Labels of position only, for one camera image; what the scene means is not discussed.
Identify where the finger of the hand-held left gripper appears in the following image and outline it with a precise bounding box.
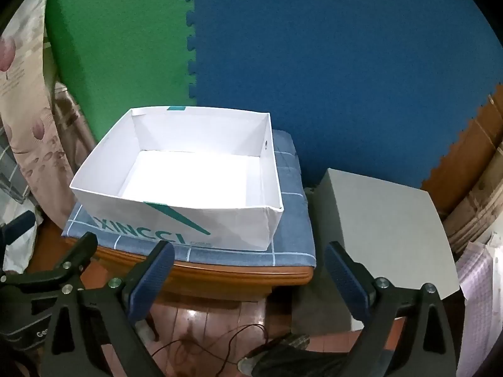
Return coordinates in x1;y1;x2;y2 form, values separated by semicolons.
0;210;37;250
0;232;99;288

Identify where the thin dark cable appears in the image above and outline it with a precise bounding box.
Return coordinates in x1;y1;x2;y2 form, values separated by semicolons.
147;323;273;374

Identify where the pink grid paper sheet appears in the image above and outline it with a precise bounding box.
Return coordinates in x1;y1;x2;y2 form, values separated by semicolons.
456;239;503;377

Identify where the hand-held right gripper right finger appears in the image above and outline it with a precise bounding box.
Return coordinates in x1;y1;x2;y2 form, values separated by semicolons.
326;241;458;377

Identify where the corrugated cardboard sheet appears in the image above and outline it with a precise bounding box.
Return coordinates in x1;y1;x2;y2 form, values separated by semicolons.
448;118;503;254

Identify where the dark slipper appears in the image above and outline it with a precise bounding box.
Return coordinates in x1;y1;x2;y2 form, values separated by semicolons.
238;332;354;377

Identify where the floral beige curtain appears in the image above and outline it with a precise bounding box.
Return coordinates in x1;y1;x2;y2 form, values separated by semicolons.
0;0;99;228

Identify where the brown foam mat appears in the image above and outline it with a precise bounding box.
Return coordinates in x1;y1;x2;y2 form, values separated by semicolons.
420;94;503;213

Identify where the blue foam mat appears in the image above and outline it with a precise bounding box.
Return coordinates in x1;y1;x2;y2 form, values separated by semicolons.
183;0;503;189

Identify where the wooden nightstand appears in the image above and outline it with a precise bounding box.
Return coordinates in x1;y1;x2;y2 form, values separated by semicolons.
88;243;315;303

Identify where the grey plaid cloth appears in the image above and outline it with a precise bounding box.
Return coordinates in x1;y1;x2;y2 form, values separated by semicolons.
0;126;31;205

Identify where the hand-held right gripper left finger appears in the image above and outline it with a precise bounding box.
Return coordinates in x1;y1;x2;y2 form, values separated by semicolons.
41;239;175;377

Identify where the white cardboard box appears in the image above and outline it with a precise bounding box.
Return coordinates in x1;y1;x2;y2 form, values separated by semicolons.
69;106;284;252

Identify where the grey box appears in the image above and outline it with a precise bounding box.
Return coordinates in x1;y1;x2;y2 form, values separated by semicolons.
291;168;461;331

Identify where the white patterned cloth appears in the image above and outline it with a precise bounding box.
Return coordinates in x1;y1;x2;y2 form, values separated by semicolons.
0;192;45;276

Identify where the green foam mat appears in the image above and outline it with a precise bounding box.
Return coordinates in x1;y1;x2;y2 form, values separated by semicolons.
45;0;197;146

